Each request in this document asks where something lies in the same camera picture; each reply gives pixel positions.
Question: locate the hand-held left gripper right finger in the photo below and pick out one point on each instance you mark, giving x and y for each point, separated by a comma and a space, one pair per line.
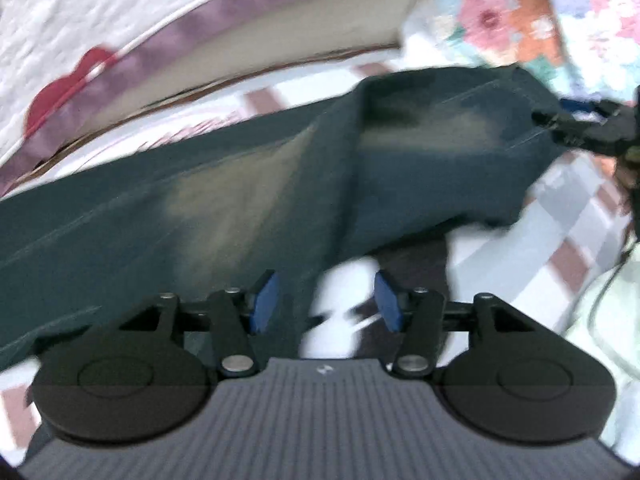
389, 305

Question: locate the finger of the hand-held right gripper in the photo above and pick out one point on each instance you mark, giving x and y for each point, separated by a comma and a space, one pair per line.
577, 105
565, 124

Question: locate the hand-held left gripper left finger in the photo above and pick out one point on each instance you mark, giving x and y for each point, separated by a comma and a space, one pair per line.
264, 305

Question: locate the dark green pants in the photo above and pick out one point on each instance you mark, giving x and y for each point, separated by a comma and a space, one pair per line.
200, 175

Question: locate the checkered rug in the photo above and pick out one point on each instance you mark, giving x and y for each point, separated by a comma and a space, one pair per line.
550, 240

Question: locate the floral patchwork blanket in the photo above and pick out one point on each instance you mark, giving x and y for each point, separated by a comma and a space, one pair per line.
500, 15

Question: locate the pale green cloth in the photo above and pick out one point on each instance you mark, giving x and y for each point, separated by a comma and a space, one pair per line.
615, 330

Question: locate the white quilted bear-print bedspread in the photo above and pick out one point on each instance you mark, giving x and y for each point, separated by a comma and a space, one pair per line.
90, 15

